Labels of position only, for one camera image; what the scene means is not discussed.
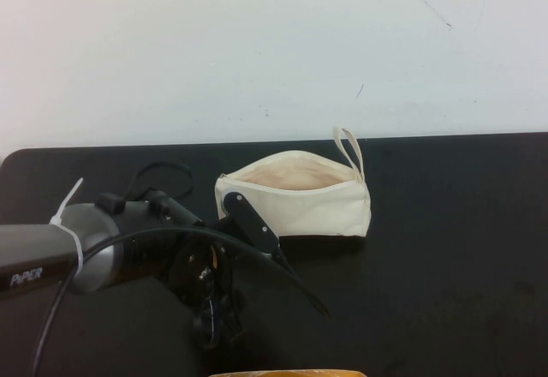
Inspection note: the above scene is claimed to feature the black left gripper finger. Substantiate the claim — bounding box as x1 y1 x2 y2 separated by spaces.
222 295 243 344
191 302 220 349

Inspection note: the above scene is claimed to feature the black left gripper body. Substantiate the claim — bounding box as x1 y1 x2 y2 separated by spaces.
170 221 241 310

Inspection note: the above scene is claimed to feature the cream canvas pencil case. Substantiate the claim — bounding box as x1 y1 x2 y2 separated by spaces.
213 126 369 240

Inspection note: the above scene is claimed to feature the yellow cardboard box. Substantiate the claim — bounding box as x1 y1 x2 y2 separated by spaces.
212 366 366 377

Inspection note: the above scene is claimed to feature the white zip tie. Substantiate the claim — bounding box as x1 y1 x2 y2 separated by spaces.
49 178 86 278

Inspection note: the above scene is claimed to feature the long black cable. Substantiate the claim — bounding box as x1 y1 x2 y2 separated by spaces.
32 225 333 377

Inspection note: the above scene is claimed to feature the looped black camera cable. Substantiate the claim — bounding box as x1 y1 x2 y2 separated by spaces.
127 160 194 201

